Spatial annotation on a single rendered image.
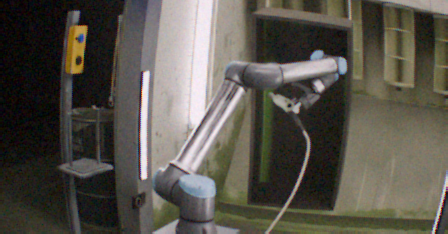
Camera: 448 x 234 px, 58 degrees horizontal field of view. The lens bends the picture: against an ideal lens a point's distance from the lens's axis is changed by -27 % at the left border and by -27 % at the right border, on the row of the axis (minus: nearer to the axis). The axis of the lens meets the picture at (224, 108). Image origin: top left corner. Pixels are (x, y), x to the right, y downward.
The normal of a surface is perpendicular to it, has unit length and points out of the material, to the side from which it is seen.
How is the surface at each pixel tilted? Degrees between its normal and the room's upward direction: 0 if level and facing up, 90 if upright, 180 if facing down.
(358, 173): 57
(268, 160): 102
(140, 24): 90
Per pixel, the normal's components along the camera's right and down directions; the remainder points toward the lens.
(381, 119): -0.29, -0.45
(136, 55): -0.38, 0.11
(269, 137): -0.30, 0.32
